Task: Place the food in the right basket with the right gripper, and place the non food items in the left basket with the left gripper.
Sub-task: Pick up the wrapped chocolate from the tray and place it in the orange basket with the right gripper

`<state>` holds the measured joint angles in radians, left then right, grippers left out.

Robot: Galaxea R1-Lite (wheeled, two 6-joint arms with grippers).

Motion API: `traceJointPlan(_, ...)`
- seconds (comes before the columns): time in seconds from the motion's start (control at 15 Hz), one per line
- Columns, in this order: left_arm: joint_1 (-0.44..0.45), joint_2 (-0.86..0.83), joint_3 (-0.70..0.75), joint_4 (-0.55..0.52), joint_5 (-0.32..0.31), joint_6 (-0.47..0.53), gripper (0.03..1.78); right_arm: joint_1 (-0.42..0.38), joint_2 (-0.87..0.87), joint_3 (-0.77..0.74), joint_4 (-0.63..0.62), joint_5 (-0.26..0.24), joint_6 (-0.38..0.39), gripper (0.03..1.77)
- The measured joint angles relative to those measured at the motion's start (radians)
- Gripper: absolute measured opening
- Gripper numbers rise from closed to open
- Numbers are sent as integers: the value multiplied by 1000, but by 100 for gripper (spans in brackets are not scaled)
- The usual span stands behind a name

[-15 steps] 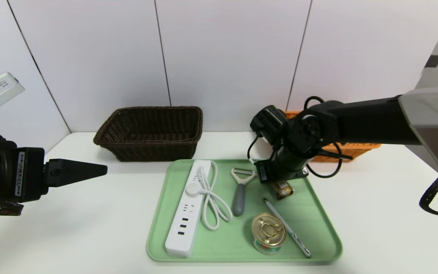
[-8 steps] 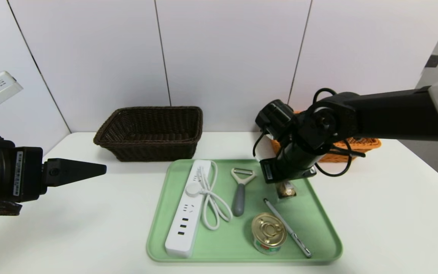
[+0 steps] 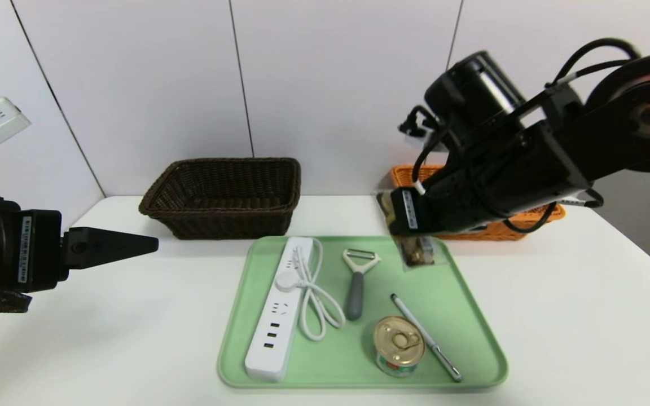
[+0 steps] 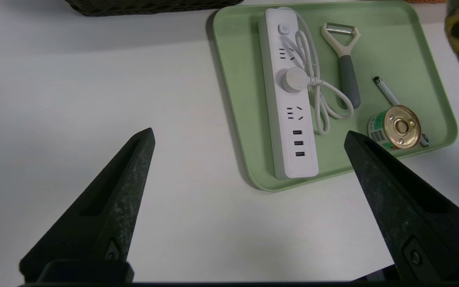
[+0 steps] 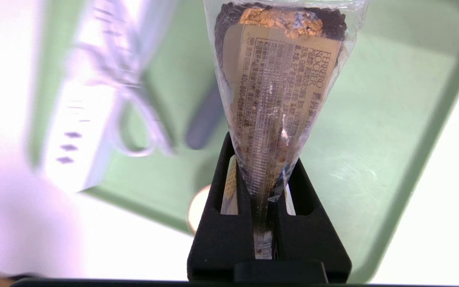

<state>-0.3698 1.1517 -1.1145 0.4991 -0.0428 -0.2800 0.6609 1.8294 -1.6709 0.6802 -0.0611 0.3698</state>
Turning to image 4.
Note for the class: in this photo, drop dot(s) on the tin can with gold lid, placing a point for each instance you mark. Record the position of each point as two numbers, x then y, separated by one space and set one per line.
401 127

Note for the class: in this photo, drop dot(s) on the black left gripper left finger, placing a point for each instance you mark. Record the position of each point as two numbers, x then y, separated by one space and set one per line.
110 207

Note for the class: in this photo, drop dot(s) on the white pen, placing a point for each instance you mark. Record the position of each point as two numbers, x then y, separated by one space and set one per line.
387 91

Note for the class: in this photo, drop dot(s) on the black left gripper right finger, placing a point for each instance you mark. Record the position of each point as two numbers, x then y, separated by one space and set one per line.
412 215

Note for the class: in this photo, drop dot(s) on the green plastic tray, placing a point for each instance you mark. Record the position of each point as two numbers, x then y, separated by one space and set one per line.
245 79

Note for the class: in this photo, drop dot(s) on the dark brown wicker basket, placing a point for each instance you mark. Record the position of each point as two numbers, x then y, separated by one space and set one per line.
134 7

